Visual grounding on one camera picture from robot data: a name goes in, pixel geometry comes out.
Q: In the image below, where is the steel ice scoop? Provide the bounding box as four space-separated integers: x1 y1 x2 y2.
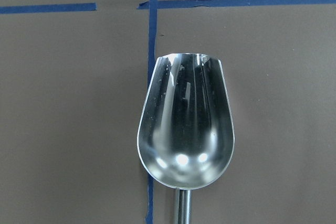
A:
137 53 235 223

